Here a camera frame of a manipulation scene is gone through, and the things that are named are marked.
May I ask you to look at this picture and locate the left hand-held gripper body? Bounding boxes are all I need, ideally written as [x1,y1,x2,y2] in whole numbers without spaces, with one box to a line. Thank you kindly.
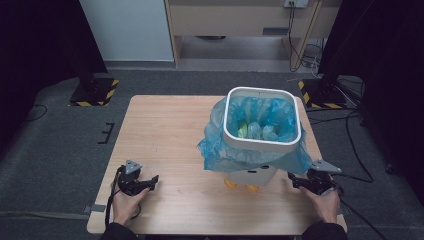
[116,159,151,197]

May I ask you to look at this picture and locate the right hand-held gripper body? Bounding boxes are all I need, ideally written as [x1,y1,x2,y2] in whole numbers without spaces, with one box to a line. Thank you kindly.
[306,159,343,196]

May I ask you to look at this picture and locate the white trash bin with face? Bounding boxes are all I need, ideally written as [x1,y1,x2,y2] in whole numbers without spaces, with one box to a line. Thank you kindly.
[223,164,279,193]

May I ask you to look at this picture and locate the white bin rim ring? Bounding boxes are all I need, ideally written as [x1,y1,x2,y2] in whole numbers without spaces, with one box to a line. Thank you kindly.
[222,86,303,154]

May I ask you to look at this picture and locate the blue plastic trash bag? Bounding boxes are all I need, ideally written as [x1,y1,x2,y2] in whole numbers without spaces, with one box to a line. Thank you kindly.
[197,94,313,176]

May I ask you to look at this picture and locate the person's right hand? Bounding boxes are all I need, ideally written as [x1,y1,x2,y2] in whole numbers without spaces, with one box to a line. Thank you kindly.
[298,187,340,224]

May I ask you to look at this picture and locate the person's left hand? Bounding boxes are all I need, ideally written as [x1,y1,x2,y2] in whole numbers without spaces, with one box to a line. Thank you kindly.
[112,188,151,226]

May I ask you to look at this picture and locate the grey tape strip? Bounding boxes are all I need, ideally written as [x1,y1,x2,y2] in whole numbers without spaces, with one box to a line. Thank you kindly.
[83,203,107,214]

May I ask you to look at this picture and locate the clear crumpled plastic piece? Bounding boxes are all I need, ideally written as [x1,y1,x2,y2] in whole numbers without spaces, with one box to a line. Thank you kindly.
[247,121,263,140]
[261,124,279,142]

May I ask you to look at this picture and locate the green crumpled wrapper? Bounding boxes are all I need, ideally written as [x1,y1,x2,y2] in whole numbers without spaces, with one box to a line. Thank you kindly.
[237,122,249,139]

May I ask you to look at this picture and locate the dark curtain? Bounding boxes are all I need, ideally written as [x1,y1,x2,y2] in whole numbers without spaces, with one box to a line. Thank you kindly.
[318,0,424,208]
[0,0,108,151]

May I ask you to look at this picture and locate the white cabinet panel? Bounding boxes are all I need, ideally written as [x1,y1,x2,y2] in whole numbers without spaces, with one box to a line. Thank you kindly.
[79,0,175,63]

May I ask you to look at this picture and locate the light wooden desk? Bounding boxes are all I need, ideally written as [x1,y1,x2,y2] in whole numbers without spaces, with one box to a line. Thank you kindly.
[164,0,344,69]

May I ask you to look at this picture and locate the white power outlet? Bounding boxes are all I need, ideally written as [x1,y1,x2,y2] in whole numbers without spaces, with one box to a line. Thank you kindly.
[283,0,310,9]

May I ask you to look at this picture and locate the left hand-held gripper cable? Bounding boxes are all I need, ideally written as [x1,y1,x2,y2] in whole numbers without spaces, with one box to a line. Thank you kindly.
[104,165,126,231]

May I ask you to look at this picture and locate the hand-held gripper cable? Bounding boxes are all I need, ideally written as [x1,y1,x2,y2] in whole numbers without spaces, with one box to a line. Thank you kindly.
[104,165,126,231]
[333,184,381,240]

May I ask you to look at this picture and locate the right hand-held gripper cable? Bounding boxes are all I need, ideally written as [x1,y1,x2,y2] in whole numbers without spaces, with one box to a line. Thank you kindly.
[333,184,381,240]

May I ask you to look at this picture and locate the long black floor cable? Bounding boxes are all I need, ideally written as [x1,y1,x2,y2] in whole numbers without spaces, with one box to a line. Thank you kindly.
[306,106,374,184]

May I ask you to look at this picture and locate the black floor cable loop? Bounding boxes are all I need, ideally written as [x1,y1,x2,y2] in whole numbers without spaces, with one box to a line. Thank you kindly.
[24,103,48,123]

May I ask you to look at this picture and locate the tangle of white cables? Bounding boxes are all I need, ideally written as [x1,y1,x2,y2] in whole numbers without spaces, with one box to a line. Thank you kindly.
[301,38,326,79]

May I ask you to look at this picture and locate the black outlet cable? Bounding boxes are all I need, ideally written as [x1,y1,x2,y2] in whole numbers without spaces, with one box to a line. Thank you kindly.
[288,1,304,73]

